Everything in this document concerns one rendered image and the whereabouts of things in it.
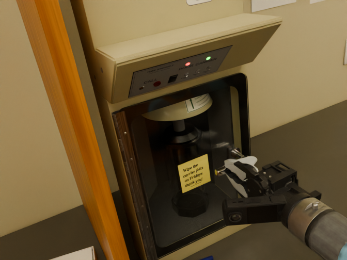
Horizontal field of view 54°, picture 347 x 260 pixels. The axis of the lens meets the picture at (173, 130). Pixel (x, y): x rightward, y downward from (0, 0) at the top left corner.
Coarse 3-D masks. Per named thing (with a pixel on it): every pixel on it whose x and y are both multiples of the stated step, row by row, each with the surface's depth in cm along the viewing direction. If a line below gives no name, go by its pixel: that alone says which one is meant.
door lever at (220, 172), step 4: (236, 148) 80; (232, 152) 80; (236, 152) 79; (240, 152) 81; (232, 156) 80; (236, 156) 81; (240, 156) 78; (244, 156) 77; (248, 156) 77; (220, 168) 74; (224, 168) 74; (216, 172) 74; (220, 172) 74; (224, 172) 74; (228, 172) 75
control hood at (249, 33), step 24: (216, 24) 62; (240, 24) 59; (264, 24) 59; (96, 48) 58; (120, 48) 55; (144, 48) 52; (168, 48) 52; (192, 48) 55; (216, 48) 59; (240, 48) 63; (120, 72) 52; (216, 72) 68; (120, 96) 59
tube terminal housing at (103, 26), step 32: (96, 0) 56; (128, 0) 58; (160, 0) 61; (224, 0) 67; (96, 32) 58; (128, 32) 60; (160, 32) 63; (96, 64) 61; (96, 96) 72; (128, 192) 74
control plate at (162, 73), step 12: (228, 48) 60; (180, 60) 57; (192, 60) 58; (204, 60) 61; (216, 60) 63; (144, 72) 55; (156, 72) 57; (168, 72) 59; (180, 72) 61; (192, 72) 63; (204, 72) 66; (132, 84) 57; (144, 84) 59; (168, 84) 63
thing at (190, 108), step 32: (160, 96) 67; (192, 96) 70; (224, 96) 73; (160, 128) 69; (192, 128) 72; (224, 128) 76; (160, 160) 72; (224, 160) 80; (160, 192) 75; (192, 192) 79; (224, 192) 84; (160, 224) 78; (192, 224) 82; (224, 224) 88; (160, 256) 81
